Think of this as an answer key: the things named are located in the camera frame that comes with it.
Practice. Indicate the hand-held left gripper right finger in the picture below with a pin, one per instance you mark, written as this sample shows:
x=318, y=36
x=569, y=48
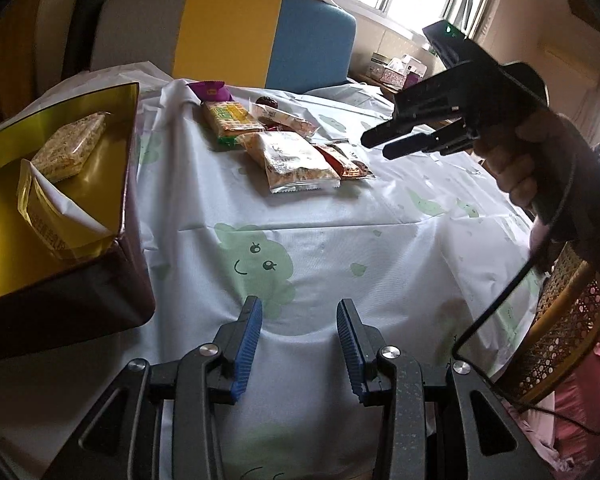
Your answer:
x=351, y=352

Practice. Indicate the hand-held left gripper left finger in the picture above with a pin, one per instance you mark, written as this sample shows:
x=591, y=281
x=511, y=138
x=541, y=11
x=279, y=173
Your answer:
x=247, y=350

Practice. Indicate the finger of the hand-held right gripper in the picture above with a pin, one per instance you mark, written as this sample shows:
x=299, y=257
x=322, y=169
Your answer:
x=390, y=132
x=415, y=146

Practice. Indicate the narrow white snack packet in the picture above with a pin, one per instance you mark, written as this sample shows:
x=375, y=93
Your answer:
x=290, y=122

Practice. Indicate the large white rice crisp packet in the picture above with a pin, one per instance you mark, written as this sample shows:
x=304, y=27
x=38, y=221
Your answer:
x=290, y=160

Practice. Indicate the green and yellow cracker packet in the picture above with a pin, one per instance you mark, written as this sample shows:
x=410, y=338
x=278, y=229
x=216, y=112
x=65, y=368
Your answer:
x=230, y=120

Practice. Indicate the maroon box with gold interior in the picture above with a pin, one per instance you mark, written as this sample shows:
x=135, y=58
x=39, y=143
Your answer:
x=95, y=195

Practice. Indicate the person's right hand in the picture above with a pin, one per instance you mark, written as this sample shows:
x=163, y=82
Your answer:
x=535, y=165

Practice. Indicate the small red cartoon candy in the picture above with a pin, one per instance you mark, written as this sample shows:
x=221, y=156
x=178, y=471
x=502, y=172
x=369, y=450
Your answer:
x=356, y=165

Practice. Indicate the glittery pink box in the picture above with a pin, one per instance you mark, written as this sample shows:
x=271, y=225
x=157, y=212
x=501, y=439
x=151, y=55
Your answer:
x=392, y=78

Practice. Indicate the long red candy packet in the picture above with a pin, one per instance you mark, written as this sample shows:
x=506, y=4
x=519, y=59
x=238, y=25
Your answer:
x=327, y=155

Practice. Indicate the white tissue box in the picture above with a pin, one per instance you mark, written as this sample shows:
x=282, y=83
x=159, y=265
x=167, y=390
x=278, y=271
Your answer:
x=407, y=65

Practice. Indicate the pale green box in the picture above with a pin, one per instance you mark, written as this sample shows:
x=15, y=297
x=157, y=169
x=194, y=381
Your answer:
x=375, y=64

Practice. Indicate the white tablecloth with green clouds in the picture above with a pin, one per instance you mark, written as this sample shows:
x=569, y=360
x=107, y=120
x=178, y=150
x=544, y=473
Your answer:
x=330, y=240

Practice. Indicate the red date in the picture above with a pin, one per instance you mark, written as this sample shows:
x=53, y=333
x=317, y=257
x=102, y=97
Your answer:
x=266, y=102

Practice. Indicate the purple snack packet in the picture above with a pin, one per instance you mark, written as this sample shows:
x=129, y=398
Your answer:
x=210, y=92

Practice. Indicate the grey yellow blue chair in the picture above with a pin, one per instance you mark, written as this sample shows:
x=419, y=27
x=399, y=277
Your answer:
x=230, y=30

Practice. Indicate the wicker chair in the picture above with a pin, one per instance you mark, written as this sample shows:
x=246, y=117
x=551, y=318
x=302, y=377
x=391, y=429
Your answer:
x=565, y=320

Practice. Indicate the gold and white packet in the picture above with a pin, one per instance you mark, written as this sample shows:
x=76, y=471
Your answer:
x=50, y=215

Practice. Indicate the pink cloth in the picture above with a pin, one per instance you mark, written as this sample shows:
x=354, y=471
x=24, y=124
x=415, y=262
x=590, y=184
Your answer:
x=590, y=410

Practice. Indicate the clear rice cake packet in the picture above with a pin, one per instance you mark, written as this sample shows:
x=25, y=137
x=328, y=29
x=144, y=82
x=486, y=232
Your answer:
x=67, y=147

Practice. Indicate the black chair back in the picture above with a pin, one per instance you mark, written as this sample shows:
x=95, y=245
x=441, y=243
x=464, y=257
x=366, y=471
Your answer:
x=87, y=25

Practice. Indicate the wooden cabinet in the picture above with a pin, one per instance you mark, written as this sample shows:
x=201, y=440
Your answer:
x=10, y=50

